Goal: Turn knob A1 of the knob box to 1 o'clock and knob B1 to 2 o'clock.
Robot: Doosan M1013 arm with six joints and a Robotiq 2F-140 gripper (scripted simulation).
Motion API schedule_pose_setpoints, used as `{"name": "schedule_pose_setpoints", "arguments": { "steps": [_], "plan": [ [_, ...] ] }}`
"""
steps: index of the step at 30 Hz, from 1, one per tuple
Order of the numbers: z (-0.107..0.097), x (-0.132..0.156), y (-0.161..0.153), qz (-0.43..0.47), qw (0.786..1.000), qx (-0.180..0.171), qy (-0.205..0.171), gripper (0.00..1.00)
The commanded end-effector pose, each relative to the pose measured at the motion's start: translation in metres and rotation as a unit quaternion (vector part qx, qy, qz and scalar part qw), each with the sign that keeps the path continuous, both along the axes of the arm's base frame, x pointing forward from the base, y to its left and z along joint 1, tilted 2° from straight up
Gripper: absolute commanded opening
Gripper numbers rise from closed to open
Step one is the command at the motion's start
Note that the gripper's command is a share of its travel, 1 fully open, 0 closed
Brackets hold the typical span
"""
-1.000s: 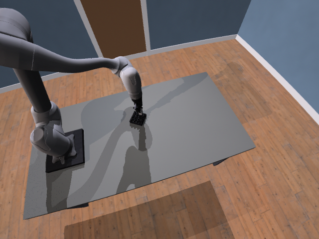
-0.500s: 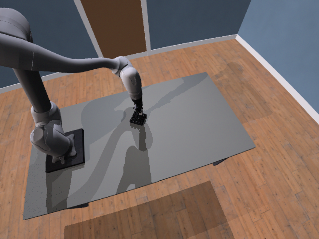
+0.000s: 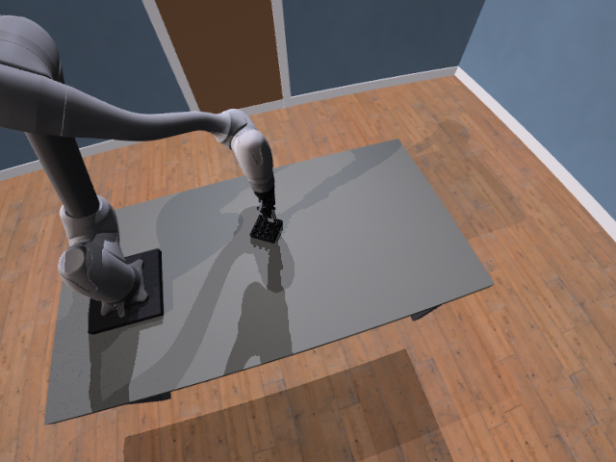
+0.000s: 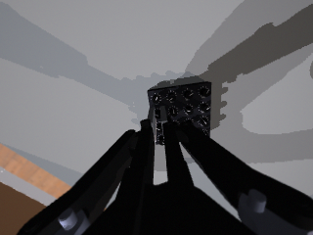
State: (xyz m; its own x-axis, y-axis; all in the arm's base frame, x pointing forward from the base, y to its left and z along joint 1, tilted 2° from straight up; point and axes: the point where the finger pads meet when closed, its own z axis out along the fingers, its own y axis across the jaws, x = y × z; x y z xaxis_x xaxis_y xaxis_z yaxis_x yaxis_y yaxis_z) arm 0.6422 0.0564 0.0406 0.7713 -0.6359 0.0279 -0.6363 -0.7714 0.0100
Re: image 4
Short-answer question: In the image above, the black knob box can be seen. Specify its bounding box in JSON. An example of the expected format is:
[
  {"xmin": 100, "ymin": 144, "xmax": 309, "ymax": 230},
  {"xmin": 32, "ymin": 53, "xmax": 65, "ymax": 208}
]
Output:
[{"xmin": 148, "ymin": 81, "xmax": 211, "ymax": 145}]

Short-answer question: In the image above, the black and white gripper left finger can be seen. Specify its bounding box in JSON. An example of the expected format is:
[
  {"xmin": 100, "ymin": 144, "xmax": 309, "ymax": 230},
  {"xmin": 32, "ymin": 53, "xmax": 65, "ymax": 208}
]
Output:
[{"xmin": 17, "ymin": 108, "xmax": 157, "ymax": 235}]

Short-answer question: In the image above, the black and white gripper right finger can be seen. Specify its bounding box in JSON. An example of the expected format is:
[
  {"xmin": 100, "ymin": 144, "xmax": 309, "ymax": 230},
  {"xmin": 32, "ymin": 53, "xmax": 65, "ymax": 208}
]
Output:
[{"xmin": 160, "ymin": 106, "xmax": 313, "ymax": 235}]

